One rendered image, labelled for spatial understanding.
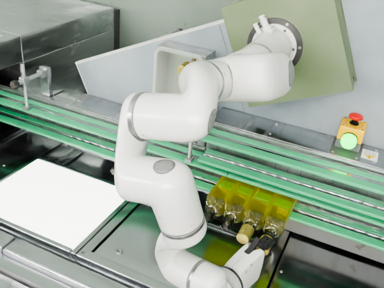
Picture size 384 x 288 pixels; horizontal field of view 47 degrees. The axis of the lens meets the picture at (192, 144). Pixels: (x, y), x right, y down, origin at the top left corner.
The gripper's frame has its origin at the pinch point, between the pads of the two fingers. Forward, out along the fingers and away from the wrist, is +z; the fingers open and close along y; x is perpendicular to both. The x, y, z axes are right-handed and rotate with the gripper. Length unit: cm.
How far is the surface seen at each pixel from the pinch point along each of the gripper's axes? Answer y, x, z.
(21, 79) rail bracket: 14, 97, -6
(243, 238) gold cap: 0.2, 6.0, -0.9
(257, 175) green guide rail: 6.1, 15.2, 18.2
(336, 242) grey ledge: -12.5, -8.7, 32.4
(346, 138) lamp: 20.5, -1.7, 33.4
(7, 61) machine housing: 12, 121, 2
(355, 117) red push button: 25.4, -0.9, 37.8
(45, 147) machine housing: -17, 99, 2
